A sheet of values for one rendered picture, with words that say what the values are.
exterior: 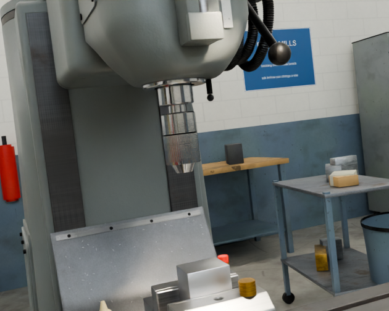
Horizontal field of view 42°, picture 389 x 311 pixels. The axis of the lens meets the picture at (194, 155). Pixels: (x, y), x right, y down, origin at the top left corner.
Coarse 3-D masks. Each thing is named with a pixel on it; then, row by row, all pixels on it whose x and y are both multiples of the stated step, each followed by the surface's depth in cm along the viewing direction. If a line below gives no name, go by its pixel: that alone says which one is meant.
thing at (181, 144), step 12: (180, 120) 65; (192, 120) 66; (168, 132) 66; (180, 132) 65; (192, 132) 66; (168, 144) 66; (180, 144) 65; (192, 144) 66; (168, 156) 66; (180, 156) 65; (192, 156) 66
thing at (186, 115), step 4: (176, 112) 65; (180, 112) 65; (184, 112) 65; (188, 112) 66; (192, 112) 66; (160, 116) 67; (164, 116) 66; (168, 116) 65; (172, 116) 65; (176, 116) 65; (180, 116) 65; (184, 116) 65; (188, 116) 66; (192, 116) 66; (164, 120) 66; (168, 120) 65
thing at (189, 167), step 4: (184, 164) 66; (188, 164) 66; (192, 164) 67; (176, 168) 67; (180, 168) 66; (184, 168) 66; (188, 168) 67; (192, 168) 67; (176, 172) 67; (180, 172) 67; (184, 172) 67
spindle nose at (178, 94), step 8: (160, 88) 66; (168, 88) 65; (176, 88) 65; (184, 88) 65; (192, 88) 67; (160, 96) 66; (168, 96) 65; (176, 96) 65; (184, 96) 65; (192, 96) 66; (160, 104) 66; (168, 104) 65
